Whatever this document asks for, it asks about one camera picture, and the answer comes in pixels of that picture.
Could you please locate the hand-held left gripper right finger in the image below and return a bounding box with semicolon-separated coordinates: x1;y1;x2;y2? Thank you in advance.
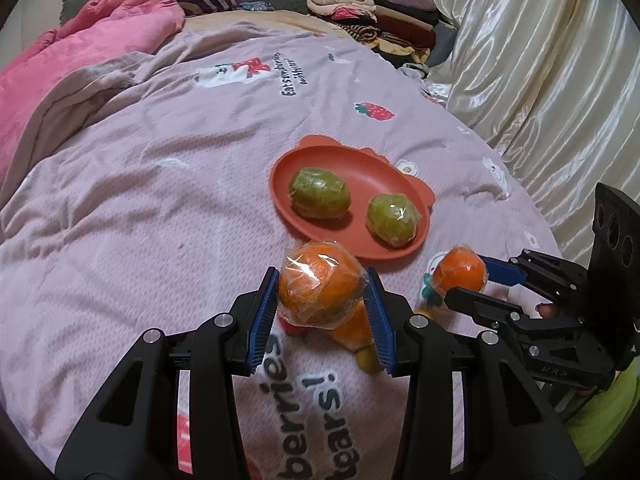
365;266;586;480

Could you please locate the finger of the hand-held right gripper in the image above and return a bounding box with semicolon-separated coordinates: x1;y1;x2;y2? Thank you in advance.
444;286;538;333
480;248;587;303

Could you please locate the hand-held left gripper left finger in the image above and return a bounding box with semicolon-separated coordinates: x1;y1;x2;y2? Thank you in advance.
55;266;281;480

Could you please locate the plastic-wrapped orange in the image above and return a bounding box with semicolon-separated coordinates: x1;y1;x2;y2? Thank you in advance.
277;241;368;331
332;302;375;353
430;246;488;302

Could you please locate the red tomato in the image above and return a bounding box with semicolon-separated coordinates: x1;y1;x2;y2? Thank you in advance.
280;316;312;337

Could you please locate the orange-red plate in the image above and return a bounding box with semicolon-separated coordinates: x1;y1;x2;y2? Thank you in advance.
270;135;433;263

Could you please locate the person's green clothing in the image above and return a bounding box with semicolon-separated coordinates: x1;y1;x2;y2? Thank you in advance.
565;365;640;466

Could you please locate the plastic-wrapped green fruit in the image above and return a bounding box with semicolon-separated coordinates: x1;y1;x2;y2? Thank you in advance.
288;166;352;220
366;194;423;247

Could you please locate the cream satin curtain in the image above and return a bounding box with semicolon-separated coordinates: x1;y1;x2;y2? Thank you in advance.
425;0;640;271

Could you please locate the stack of folded clothes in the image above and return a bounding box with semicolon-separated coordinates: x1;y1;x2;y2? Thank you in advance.
306;0;458;70

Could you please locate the beige bed sheet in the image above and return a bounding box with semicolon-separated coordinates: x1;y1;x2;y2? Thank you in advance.
185;7;351;38

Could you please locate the dark striped cloth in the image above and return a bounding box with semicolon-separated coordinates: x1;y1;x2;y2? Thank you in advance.
165;0;242;18

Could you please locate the bright pink blanket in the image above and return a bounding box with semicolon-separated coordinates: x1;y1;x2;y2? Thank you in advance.
0;0;187;186

